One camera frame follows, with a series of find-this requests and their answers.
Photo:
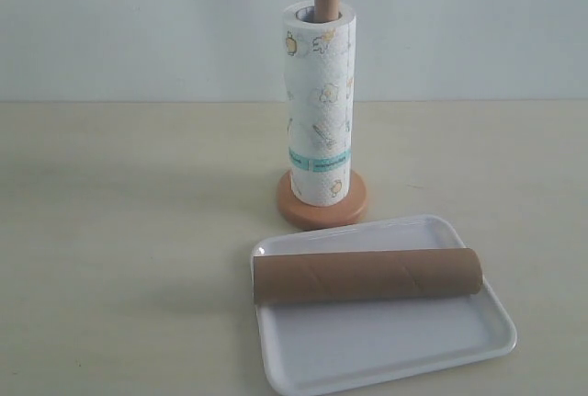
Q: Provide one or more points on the wooden paper towel holder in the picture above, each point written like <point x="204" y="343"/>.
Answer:
<point x="348" y="211"/>

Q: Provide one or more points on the white printed paper towel roll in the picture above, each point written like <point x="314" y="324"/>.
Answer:
<point x="319" y="76"/>

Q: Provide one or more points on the brown cardboard tube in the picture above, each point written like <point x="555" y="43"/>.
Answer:
<point x="366" y="275"/>

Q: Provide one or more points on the white rectangular tray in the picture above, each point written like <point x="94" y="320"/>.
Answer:
<point x="315" y="349"/>

